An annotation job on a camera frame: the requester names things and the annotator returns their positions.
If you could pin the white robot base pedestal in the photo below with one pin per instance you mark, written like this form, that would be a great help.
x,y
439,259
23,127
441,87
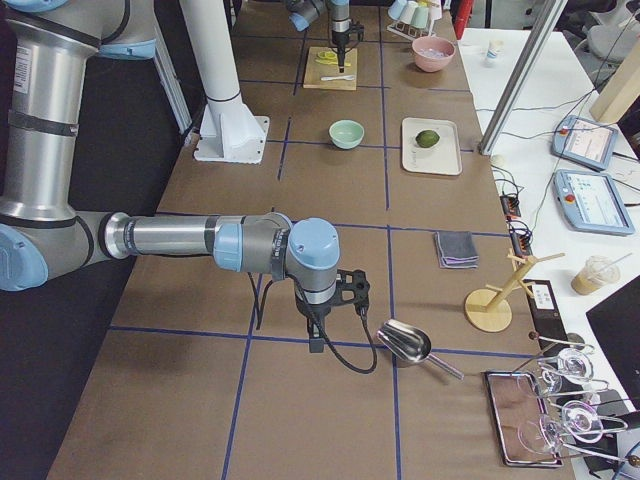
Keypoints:
x,y
229,131

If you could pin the white cup rack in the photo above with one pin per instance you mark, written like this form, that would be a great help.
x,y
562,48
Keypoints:
x,y
407,31

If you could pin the pastel cups on rack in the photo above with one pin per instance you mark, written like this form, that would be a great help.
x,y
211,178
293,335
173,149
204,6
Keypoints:
x,y
416,14

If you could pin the white rabbit tray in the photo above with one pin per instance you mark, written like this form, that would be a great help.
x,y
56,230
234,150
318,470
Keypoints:
x,y
443,158

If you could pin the light green bowl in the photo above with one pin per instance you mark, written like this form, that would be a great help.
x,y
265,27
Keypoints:
x,y
346,134

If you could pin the clear ice cubes pile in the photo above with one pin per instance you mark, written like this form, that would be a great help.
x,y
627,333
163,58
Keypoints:
x,y
432,53

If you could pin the upper teach pendant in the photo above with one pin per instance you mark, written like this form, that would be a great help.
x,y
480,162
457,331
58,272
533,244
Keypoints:
x,y
584,142

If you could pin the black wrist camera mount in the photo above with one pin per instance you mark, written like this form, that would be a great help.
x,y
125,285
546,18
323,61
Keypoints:
x,y
352,288

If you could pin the green lime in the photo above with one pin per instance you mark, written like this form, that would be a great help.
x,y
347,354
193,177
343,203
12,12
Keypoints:
x,y
427,139

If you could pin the lower teach pendant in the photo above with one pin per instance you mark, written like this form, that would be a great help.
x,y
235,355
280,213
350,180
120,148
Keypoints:
x,y
590,202

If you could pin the wooden mug tree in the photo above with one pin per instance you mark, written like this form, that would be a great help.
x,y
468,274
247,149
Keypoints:
x,y
487,308

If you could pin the iced coffee cup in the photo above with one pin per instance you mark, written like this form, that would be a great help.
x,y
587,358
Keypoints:
x,y
597,272

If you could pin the grey folded cloth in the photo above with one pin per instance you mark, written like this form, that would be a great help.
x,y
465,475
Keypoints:
x,y
456,249

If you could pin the metal ice scoop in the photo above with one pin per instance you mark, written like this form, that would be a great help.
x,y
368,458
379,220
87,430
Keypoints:
x,y
412,345

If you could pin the metal tray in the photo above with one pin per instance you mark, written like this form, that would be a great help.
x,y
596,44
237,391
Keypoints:
x,y
513,403

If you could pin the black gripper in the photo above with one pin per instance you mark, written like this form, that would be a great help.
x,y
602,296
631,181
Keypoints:
x,y
340,40
313,313

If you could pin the pink bowl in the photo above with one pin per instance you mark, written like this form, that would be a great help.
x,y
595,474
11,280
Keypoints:
x,y
432,65

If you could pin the teach pendant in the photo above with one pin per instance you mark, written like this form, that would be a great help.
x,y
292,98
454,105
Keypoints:
x,y
584,142
590,202

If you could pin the wooden cutting board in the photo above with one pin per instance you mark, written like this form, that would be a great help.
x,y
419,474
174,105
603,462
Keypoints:
x,y
314,71

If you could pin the aluminium frame post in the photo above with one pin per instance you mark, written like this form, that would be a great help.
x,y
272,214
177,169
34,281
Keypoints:
x,y
541,30

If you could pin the glass cup rack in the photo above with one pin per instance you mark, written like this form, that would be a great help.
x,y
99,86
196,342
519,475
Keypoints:
x,y
560,375

